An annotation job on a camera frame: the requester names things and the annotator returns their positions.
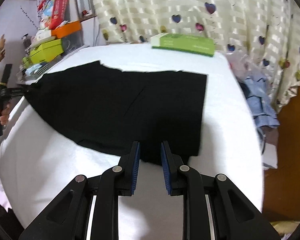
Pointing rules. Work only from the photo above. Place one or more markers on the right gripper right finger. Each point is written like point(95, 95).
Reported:
point(213, 207)

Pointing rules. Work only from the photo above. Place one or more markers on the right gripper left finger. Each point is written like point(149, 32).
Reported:
point(88, 207)

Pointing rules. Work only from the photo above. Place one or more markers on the black pants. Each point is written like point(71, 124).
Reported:
point(107, 109)

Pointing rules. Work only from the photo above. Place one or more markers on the striped box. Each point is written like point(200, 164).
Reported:
point(27, 76)

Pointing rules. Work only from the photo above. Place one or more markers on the light blue packet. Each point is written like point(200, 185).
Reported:
point(32, 69)

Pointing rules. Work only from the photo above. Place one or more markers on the dark pump bottle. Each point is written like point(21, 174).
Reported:
point(26, 40)

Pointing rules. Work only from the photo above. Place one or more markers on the lime green shoebox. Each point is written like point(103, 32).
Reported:
point(44, 52)

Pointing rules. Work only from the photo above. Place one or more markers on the white tissue pack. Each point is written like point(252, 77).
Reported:
point(42, 34)

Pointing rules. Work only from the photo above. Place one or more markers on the orange box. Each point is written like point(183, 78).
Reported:
point(66, 29)

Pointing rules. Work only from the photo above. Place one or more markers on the red snack bag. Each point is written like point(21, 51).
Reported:
point(53, 14)

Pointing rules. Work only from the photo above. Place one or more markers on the green flat box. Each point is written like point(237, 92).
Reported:
point(185, 43)

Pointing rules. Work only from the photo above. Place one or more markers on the heart pattern curtain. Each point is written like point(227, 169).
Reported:
point(268, 30)

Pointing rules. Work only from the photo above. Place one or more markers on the window frame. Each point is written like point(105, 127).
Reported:
point(85, 9)

